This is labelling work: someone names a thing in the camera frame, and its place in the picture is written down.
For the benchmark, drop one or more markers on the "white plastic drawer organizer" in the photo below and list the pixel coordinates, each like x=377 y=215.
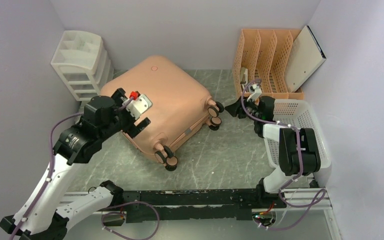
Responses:
x=82 y=63

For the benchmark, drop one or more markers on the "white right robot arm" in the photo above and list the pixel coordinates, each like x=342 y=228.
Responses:
x=298 y=152

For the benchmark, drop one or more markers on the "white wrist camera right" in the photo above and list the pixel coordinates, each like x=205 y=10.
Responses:
x=255 y=90

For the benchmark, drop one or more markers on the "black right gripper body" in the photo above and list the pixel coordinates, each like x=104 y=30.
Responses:
x=247 y=109

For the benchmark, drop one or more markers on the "orange plastic file rack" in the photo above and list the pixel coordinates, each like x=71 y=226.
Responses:
x=263 y=54

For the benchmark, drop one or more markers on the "pink hard-shell suitcase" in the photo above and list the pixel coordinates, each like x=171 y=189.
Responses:
x=179 y=103

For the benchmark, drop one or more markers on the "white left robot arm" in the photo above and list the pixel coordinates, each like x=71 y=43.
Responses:
x=41 y=217

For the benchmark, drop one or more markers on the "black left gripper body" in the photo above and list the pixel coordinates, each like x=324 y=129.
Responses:
x=123 y=120

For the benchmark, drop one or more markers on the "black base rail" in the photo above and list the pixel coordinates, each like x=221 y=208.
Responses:
x=240 y=204

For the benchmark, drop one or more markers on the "white flat board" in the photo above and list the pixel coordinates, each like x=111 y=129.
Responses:
x=305 y=57

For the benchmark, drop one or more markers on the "black suitcase wheel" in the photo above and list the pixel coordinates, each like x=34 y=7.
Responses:
x=214 y=109
x=167 y=158

